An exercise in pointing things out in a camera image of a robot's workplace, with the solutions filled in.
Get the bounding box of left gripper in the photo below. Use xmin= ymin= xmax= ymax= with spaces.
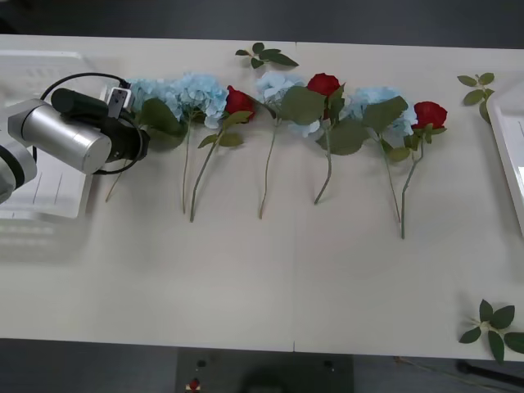
xmin=104 ymin=117 xmax=151 ymax=164

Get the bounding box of pale blue artificial flower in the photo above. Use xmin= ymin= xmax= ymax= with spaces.
xmin=255 ymin=70 xmax=328 ymax=220
xmin=315 ymin=84 xmax=418 ymax=224
xmin=169 ymin=72 xmax=230 ymax=215
xmin=105 ymin=75 xmax=187 ymax=202

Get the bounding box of red artificial rose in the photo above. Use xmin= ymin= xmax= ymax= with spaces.
xmin=189 ymin=84 xmax=258 ymax=224
xmin=313 ymin=72 xmax=347 ymax=205
xmin=400 ymin=101 xmax=449 ymax=240

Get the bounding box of dark robot base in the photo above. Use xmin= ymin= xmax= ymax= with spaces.
xmin=175 ymin=350 xmax=355 ymax=393

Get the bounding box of shallow white box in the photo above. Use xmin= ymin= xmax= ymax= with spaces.
xmin=0 ymin=48 xmax=97 ymax=263
xmin=486 ymin=88 xmax=524 ymax=241

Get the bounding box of loose green leaf twig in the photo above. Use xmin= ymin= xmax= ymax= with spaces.
xmin=235 ymin=42 xmax=300 ymax=70
xmin=457 ymin=72 xmax=496 ymax=124
xmin=458 ymin=298 xmax=524 ymax=366

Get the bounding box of black stand foot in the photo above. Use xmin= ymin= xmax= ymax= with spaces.
xmin=456 ymin=359 xmax=524 ymax=386

